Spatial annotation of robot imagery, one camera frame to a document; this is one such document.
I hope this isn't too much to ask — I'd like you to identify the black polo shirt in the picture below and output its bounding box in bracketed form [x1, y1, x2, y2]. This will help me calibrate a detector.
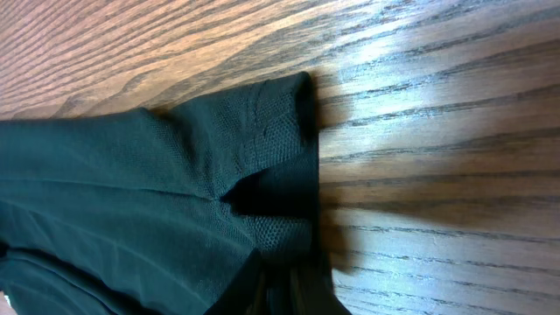
[1, 73, 346, 314]

